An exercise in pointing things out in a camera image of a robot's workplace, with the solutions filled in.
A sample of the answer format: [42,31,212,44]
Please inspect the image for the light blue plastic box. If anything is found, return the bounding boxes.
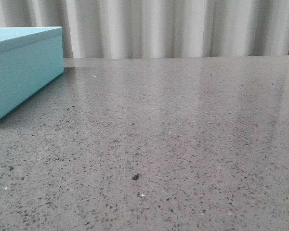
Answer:
[0,26,64,119]

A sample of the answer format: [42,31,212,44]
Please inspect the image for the small black debris piece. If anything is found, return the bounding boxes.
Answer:
[132,173,140,180]

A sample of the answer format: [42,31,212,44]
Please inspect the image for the white pleated curtain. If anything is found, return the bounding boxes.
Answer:
[0,0,289,59]

